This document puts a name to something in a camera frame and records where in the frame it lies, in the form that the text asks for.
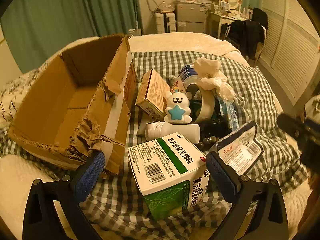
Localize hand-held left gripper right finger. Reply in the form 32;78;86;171
205;151;289;240

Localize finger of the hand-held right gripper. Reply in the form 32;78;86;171
276;113;320;153

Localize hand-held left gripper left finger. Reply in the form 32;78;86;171
22;151;107;240

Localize black-edged foil pouch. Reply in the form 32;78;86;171
209;120;264;177

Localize clear blue blister pack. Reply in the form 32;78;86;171
216;96;238;130

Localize green and white medicine box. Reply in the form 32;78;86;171
127;132;210;222

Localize white plastic bottle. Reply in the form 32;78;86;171
145;121;201;143

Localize tape roll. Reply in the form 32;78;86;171
185;84;215;125

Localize torn cardboard box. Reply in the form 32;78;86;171
7;34;138;177

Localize white bear toy blue star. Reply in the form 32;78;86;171
164;91;193;124

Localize white plastic bag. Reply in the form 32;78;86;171
194;58;235;102

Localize brown medicine box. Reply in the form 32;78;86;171
135;69;173;118

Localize small clear plastic bottle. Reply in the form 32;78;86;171
179;64;199;85

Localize green checkered cloth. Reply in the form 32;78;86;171
0;51;309;233

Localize white chair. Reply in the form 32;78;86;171
254;29;267;67

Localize white louvered closet doors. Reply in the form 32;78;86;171
255;0;320;110

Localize colourful cartoon packet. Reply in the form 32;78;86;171
170;76;187;94

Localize chair with black clothes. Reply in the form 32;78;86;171
229;7;268;60

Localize floral bedding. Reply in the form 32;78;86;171
0;69;35;128

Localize white vanity table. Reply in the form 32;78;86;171
209;10;250;39

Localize cream fleece blanket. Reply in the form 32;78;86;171
0;32;320;240

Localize grey mini fridge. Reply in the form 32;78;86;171
176;1;208;33

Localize white suitcase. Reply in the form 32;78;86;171
154;12;177;33

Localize wide green curtain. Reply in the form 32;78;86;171
0;0;142;74

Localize hanging wall cable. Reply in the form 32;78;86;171
144;0;162;14

